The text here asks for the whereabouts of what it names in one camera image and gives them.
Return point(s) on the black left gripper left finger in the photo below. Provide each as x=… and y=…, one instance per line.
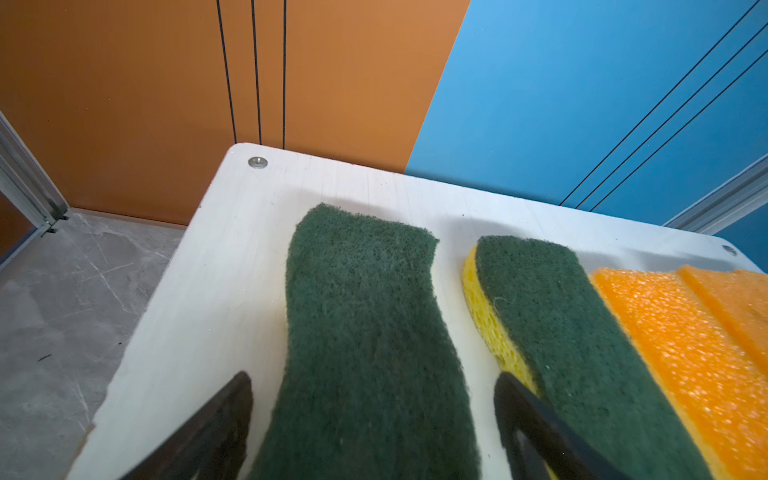
x=211, y=444

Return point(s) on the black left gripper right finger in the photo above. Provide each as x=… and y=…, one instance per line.
x=538, y=444

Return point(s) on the green scouring sponge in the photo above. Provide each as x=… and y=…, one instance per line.
x=551, y=328
x=373, y=387

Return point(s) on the orange sponge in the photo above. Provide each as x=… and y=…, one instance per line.
x=738, y=300
x=717, y=390

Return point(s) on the white two-tier shelf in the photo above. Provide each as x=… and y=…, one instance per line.
x=220, y=306

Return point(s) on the aluminium corner post right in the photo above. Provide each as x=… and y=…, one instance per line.
x=736, y=198

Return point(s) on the aluminium corner post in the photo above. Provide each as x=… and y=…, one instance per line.
x=26, y=184
x=736, y=198

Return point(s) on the aluminium corner post left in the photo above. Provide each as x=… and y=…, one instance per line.
x=26, y=184

